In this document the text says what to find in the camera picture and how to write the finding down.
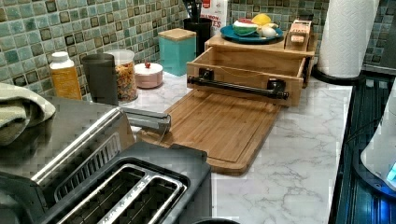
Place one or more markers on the bamboo cutting board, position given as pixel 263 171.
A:
pixel 229 130

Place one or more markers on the yellow toy lemon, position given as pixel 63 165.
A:
pixel 261 19

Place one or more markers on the blue plate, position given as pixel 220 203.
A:
pixel 228 33

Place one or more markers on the stainless steel toaster oven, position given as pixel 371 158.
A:
pixel 78 134

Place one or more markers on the toy watermelon slice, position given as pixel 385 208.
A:
pixel 244 26

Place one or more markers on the wooden drawer with black handle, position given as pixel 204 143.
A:
pixel 272 77

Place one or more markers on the wooden drawer cabinet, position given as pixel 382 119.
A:
pixel 272 46

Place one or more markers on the dark grey cup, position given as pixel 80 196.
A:
pixel 99 70

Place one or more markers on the teal canister with bamboo lid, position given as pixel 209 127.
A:
pixel 177 48

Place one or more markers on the black two-slot toaster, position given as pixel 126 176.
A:
pixel 145 184

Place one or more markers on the clear pasta jar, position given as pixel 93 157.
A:
pixel 124 67

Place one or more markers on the pink dish with white lid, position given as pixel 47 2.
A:
pixel 148 75

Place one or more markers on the tea bag box holder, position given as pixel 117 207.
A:
pixel 298 36

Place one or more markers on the red and white box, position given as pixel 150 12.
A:
pixel 215 10

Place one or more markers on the black utensil holder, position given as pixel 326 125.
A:
pixel 202 28

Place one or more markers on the white paper towel roll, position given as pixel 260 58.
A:
pixel 345 38

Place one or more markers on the toy garlic bulb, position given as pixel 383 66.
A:
pixel 267 30

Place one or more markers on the orange bottle with white cap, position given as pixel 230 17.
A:
pixel 64 76

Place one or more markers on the beige folded towel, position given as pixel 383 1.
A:
pixel 21 108

